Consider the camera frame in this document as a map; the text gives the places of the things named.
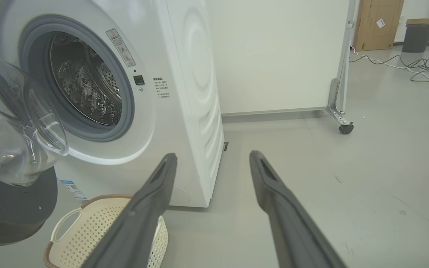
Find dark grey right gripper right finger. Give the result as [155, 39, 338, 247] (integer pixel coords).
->
[249, 150, 348, 268]

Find white warning sticker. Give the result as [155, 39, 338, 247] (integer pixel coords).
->
[105, 28, 136, 68]

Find white partition panel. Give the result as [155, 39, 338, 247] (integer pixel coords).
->
[206, 0, 357, 127]

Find steel washing machine drum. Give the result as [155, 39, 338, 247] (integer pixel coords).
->
[49, 32, 123, 126]

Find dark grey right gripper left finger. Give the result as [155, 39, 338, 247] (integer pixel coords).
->
[82, 153, 178, 268]

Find round dark glass washer door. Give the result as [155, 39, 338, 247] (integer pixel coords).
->
[0, 50, 69, 246]

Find brown cardboard box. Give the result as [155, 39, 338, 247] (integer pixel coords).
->
[353, 0, 405, 52]

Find blue bordered energy label sticker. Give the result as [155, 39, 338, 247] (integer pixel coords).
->
[60, 180, 88, 201]

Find black floor cables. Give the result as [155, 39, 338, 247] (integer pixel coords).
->
[350, 54, 429, 83]

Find white washing machine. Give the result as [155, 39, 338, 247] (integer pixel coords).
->
[0, 0, 225, 208]

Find grey trash bin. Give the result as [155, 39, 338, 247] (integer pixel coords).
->
[402, 18, 429, 53]

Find cream perforated laundry basket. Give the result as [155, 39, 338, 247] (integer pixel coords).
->
[43, 194, 169, 268]

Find white floor cable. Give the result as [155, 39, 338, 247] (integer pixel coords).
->
[350, 45, 429, 89]

